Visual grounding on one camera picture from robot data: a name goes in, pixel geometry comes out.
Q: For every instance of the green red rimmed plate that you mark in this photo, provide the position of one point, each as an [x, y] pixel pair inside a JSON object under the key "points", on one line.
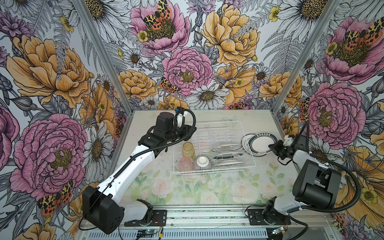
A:
{"points": [[258, 144]]}

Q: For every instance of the pink plastic cup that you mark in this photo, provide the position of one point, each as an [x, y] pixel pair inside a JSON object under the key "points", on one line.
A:
{"points": [[186, 165]]}

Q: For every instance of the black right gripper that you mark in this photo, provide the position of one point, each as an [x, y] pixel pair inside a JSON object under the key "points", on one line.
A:
{"points": [[275, 148]]}

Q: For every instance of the white plate with emblem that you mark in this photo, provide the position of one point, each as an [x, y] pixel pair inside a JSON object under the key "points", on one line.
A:
{"points": [[245, 143]]}

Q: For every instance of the aluminium corner post right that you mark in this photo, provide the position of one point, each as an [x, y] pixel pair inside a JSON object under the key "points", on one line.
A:
{"points": [[320, 26]]}

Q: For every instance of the yellow plastic cup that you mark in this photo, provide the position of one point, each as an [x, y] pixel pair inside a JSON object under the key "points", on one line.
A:
{"points": [[188, 150]]}

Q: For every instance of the white wire dish rack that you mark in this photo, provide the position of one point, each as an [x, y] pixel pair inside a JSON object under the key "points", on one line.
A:
{"points": [[211, 135]]}

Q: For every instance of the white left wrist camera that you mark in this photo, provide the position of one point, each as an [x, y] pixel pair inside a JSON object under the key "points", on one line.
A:
{"points": [[180, 117]]}

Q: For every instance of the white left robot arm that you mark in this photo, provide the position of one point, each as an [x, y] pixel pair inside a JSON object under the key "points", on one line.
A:
{"points": [[103, 206]]}

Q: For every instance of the aluminium front rail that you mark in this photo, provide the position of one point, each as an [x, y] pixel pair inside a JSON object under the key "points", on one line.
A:
{"points": [[226, 223]]}

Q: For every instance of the white upturned ceramic bowl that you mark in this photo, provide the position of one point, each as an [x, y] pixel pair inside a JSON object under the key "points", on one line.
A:
{"points": [[202, 163]]}

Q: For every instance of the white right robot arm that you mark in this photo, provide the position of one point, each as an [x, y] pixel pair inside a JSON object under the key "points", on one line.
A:
{"points": [[316, 186]]}

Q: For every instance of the green circuit board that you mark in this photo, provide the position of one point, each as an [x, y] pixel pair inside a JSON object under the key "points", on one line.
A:
{"points": [[149, 233]]}

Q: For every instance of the aluminium corner post left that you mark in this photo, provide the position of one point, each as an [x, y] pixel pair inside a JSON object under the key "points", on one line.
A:
{"points": [[97, 41]]}

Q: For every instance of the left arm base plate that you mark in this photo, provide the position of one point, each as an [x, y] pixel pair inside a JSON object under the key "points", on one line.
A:
{"points": [[159, 218]]}

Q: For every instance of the aluminium corner post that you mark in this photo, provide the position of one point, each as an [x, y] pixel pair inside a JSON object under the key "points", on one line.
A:
{"points": [[320, 26], [97, 41]]}

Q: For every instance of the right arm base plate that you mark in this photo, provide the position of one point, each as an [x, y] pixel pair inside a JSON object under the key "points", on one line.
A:
{"points": [[255, 216]]}

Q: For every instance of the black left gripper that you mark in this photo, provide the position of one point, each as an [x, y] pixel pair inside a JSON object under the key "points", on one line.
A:
{"points": [[186, 130]]}

